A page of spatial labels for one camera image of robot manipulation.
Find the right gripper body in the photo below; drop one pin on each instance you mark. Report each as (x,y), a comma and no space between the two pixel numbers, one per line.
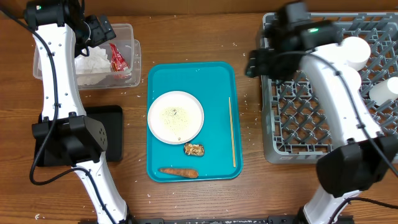
(266,64)

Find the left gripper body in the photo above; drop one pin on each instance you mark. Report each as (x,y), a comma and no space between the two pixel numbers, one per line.
(94,33)

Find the white tissue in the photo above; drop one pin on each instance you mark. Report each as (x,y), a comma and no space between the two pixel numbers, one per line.
(96,62)
(90,80)

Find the red snack wrapper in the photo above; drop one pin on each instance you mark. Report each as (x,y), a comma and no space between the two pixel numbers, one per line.
(118,63)

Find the wooden chopstick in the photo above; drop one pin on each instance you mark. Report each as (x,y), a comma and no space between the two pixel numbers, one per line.
(232,132)

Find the small white cup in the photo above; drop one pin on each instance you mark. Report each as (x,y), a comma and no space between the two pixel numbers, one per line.
(384,91)

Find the large white plate with rice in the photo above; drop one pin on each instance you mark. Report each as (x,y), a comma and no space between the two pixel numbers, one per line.
(175,117)

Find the small white bowl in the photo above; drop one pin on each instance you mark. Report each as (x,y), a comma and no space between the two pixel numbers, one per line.
(352,78)

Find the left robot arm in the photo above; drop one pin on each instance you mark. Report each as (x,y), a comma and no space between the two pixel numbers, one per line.
(62,32)

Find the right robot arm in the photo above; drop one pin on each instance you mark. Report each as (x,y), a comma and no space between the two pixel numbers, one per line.
(361,154)

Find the clear plastic waste bin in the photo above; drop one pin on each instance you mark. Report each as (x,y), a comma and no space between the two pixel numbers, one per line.
(130,49)

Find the grey dishwasher rack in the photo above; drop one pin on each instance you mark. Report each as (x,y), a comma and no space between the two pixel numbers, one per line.
(294,125)

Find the black plastic tray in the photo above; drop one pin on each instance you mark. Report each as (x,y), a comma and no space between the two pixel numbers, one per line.
(113,133)

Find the brown cardboard backdrop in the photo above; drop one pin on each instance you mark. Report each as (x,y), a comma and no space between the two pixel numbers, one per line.
(185,7)

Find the teal plastic serving tray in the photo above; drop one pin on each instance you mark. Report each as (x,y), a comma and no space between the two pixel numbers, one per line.
(211,83)

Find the walnut food scrap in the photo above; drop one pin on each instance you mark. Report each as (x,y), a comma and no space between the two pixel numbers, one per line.
(194,149)

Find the carrot piece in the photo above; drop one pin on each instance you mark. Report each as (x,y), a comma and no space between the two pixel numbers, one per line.
(187,173)

